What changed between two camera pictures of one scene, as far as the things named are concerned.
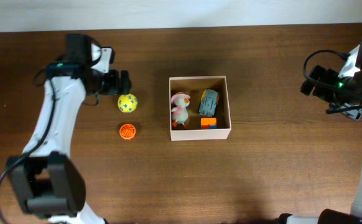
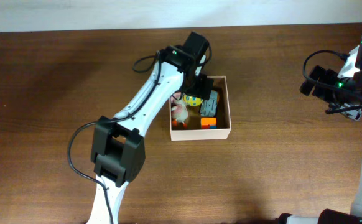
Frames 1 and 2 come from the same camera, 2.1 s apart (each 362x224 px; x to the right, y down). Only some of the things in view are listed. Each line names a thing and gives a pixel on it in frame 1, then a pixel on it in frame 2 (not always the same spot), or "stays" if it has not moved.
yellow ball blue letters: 127,103 → 192,101
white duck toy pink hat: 180,112 stays
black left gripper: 119,85 → 208,84
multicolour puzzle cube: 209,123 stays
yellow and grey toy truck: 208,102 stays
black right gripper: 327,75 stays
